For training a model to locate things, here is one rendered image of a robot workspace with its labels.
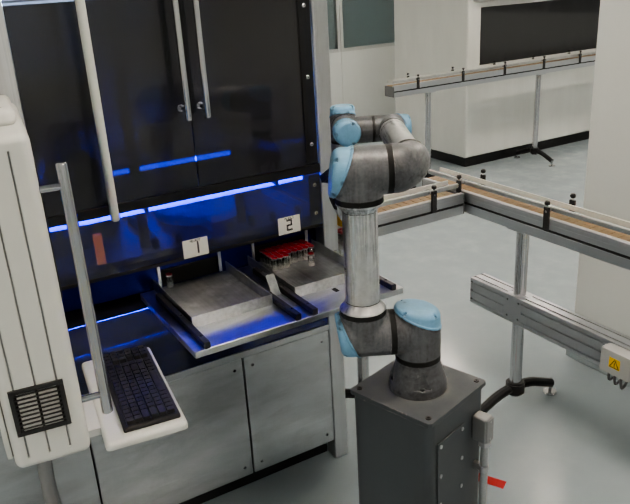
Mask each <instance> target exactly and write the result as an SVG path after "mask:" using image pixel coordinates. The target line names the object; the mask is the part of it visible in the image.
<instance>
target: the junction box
mask: <svg viewBox="0 0 630 504"><path fill-rule="evenodd" d="M599 368H600V369H601V370H603V371H605V372H607V373H609V374H611V375H613V376H615V377H617V378H619V379H621V380H623V381H625V382H628V383H629V382H630V351H628V350H626V349H624V348H621V347H619V346H617V345H615V344H613V343H608V344H606V345H604V346H602V347H601V356H600V366H599Z"/></svg>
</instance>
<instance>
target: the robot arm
mask: <svg viewBox="0 0 630 504"><path fill-rule="evenodd" d="M355 116H356V113H355V107H354V106H353V105H352V104H336V105H333V106H331V107H330V116H329V118H330V129H331V152H332V154H331V157H330V164H329V169H327V170H326V171H325V172H324V173H323V174H321V175H320V179H321V182H322V183H328V195H329V199H330V202H331V204H332V206H333V208H334V209H335V212H336V213H337V215H338V217H339V218H340V220H341V221H342V232H343V255H344V277H345V301H344V302H342V303H341V305H340V312H337V313H335V314H334V316H335V322H336V327H337V333H338V338H339V343H340V348H341V352H342V354H343V355H344V356H345V357H358V358H361V357H368V356H382V355H395V361H394V364H393V367H392V370H391V373H390V376H389V387H390V390H391V391H392V392H393V393H394V394H395V395H397V396H399V397H401V398H404V399H407V400H413V401H426V400H431V399H435V398H437V397H439V396H441V395H442V394H444V393H445V391H446V390H447V376H446V373H445V372H444V368H443V365H442V362H441V328H442V324H441V315H440V311H439V310H438V308H437V307H436V306H434V305H433V304H431V303H429V302H427V301H424V300H419V299H402V300H401V301H400V300H399V301H397V302H396V303H395V305H394V309H386V304H385V303H384V302H383V301H382V300H381V299H380V288H379V248H378V208H379V207H380V206H381V205H382V204H383V203H384V194H393V193H401V192H405V191H407V190H409V189H411V188H413V187H415V186H416V185H417V184H419V183H420V182H421V181H422V180H423V179H424V177H425V176H426V175H427V173H428V171H429V167H430V161H431V160H430V154H429V152H428V150H427V148H426V147H425V145H424V144H423V143H421V142H420V141H418V140H416V139H414V137H413V136H412V123H411V118H410V116H409V115H408V114H399V113H396V114H389V115H373V116H357V117H355ZM371 142H383V143H384V144H378V145H362V146H357V145H356V143H371Z"/></svg>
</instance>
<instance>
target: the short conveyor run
mask: <svg viewBox="0 0 630 504"><path fill-rule="evenodd" d="M446 185H448V180H447V181H443V182H438V183H434V184H430V185H426V186H421V187H417V188H416V186H415V187H413V188H411V189H409V190H407V191H405V192H401V193H393V194H388V195H384V200H385V201H384V203H383V204H382V205H381V206H380V207H379V208H378V237H379V236H383V235H386V234H390V233H394V232H398V231H401V230H405V229H409V228H413V227H416V226H420V225H424V224H427V223H431V222H435V221H439V220H442V219H446V218H450V217H454V216H457V215H461V214H464V193H461V192H460V193H457V192H454V191H451V190H452V189H456V188H458V184H457V183H456V184H452V185H448V186H446ZM442 186H444V187H442ZM438 187H440V188H438ZM430 189H431V190H430ZM426 190H427V191H426ZM421 191H423V192H421ZM417 192H419V193H417ZM409 194H410V195H409ZM405 195H406V196H405ZM401 196H402V197H401ZM396 197H398V198H396ZM392 198H394V199H392ZM388 199H390V200H388Z"/></svg>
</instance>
